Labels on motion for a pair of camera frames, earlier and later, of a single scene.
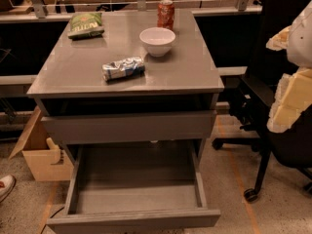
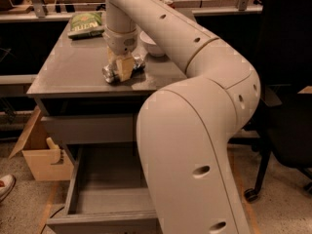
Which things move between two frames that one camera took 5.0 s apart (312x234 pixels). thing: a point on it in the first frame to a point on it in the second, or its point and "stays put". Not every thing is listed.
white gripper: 301,43 to 121,43
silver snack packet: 124,68 stays put
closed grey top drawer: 176,126 stays put
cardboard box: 47,162 stays put
